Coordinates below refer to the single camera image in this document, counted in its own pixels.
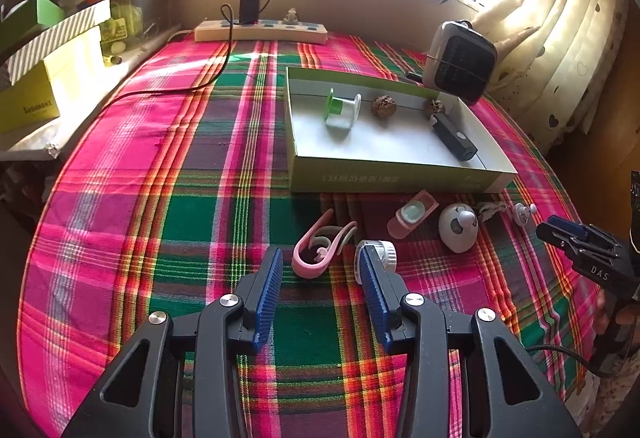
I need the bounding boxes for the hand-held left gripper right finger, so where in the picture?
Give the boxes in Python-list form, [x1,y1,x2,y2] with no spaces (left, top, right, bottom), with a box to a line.
[354,241,583,438]

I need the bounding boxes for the cream heart print curtain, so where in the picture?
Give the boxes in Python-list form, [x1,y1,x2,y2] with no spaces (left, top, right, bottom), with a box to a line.
[470,0,631,154]

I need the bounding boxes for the pink curved clip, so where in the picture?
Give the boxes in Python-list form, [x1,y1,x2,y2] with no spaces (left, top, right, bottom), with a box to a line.
[291,219,358,279]

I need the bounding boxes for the white suction knob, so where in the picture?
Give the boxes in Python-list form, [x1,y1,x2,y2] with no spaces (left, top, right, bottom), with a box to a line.
[510,202,538,225]

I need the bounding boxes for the white round jar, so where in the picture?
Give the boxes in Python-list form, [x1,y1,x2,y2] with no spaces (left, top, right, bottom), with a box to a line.
[356,239,397,284]

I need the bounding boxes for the yellow box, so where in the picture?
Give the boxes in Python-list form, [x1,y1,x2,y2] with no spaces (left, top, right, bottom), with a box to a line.
[0,26,103,134]

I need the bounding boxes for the white usb cable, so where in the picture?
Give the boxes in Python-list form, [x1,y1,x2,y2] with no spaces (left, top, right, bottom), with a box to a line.
[475,201,516,221]

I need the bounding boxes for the green white spool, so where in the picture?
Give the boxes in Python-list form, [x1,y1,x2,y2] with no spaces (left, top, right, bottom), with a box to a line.
[324,87,362,129]

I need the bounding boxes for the large brown walnut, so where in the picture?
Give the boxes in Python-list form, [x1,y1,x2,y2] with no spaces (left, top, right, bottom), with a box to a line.
[371,96,397,118]

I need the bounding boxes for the white panda gadget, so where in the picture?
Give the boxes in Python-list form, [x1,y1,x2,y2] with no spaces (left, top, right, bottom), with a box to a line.
[438,202,482,254]

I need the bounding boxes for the beige power strip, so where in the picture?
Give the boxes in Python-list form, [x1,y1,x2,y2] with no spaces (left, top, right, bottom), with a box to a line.
[194,20,328,44]

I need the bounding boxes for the pink clip with teal pad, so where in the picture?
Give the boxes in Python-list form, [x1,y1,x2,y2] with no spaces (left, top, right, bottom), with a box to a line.
[387,189,440,239]

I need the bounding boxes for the black charger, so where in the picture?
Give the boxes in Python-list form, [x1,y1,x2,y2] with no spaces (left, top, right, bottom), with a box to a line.
[239,0,262,26]

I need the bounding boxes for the striped box lid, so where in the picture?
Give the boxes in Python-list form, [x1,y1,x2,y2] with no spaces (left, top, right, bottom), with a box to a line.
[7,0,112,86]

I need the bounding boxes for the plaid blanket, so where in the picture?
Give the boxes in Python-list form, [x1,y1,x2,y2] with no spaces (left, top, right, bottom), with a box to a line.
[20,32,603,438]

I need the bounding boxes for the green white cardboard box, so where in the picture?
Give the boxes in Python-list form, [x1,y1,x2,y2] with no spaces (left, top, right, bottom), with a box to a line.
[285,66,518,194]

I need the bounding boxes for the person's right hand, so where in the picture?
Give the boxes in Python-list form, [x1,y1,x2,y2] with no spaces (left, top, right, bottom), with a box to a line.
[594,292,635,355]

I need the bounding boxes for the long black power cable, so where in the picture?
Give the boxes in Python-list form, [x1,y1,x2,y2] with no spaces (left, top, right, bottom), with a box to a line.
[102,3,237,109]

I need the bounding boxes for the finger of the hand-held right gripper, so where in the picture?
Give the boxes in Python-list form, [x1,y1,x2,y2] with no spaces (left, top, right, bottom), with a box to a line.
[536,223,621,269]
[549,215,626,250]

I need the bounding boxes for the grey space heater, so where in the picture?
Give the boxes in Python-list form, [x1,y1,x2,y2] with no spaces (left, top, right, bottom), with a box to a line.
[422,20,498,105]

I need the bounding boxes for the black flashlight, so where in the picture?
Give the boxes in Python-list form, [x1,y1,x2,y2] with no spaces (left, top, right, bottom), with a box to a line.
[429,112,478,161]

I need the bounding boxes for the clear plastic container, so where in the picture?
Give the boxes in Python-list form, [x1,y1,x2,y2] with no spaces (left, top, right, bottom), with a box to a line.
[100,0,168,66]

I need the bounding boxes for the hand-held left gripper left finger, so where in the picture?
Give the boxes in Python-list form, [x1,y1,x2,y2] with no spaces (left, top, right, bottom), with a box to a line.
[62,245,285,438]

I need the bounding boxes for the black braided cable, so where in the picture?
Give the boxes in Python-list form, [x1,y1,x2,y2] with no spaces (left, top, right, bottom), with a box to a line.
[525,345,606,376]

